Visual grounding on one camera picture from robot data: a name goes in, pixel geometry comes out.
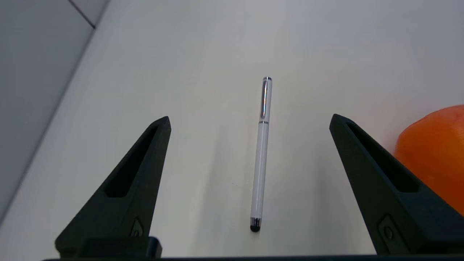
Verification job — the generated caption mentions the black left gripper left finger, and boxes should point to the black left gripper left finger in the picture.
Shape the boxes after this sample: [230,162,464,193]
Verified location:
[55,116,171,258]

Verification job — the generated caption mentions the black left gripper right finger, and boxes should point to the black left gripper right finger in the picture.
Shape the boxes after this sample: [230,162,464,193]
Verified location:
[329,114,464,256]

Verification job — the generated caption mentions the white stylus pen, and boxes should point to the white stylus pen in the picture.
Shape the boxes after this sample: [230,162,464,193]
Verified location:
[250,76,273,232]

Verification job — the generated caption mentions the orange mandarin fruit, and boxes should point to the orange mandarin fruit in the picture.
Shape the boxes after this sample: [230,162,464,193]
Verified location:
[394,105,464,217]

